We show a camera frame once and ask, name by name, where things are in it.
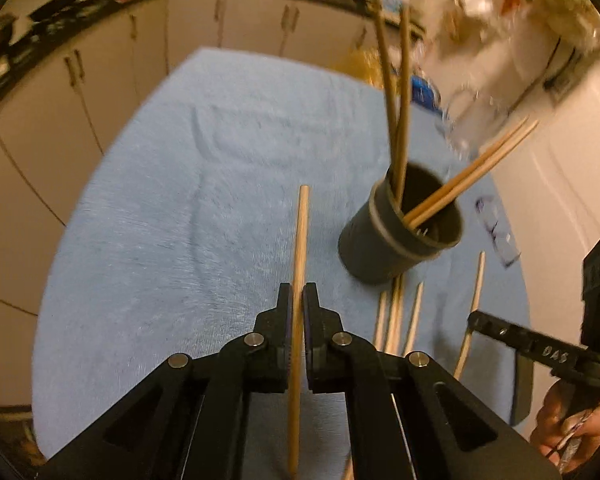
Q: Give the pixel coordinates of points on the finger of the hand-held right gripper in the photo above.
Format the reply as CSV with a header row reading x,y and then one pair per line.
x,y
530,345
522,390

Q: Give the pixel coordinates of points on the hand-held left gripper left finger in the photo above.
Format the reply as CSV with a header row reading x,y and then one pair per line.
x,y
285,320

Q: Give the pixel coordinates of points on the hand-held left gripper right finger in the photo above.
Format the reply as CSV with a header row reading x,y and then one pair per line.
x,y
311,320

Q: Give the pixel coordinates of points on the slim bamboo chopstick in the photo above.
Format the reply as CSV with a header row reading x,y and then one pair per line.
x,y
475,300
300,240
394,320
460,185
385,80
460,172
404,100
414,317
379,320

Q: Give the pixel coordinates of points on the dark grey chopstick holder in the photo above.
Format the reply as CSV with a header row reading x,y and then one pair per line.
x,y
375,240

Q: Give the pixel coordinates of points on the person's right hand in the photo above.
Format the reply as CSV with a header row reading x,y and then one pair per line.
x,y
550,425

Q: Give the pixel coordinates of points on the dark framed eyeglasses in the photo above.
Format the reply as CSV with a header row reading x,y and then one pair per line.
x,y
490,215

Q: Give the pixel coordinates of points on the blue tablecloth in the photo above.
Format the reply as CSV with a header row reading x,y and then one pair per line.
x,y
180,210

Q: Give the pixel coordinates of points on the blue plastic bag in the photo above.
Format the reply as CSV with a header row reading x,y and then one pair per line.
x,y
422,92

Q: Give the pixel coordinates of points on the yellow plastic bag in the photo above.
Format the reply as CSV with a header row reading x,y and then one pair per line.
x,y
360,65

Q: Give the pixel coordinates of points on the white kitchen base cabinets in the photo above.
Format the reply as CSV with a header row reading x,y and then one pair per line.
x,y
190,25

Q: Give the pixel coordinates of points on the hanging white plastic bags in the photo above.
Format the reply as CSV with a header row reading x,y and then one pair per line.
x,y
475,0

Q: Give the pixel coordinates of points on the black kitchen countertop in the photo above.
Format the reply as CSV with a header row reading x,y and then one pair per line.
x,y
55,40

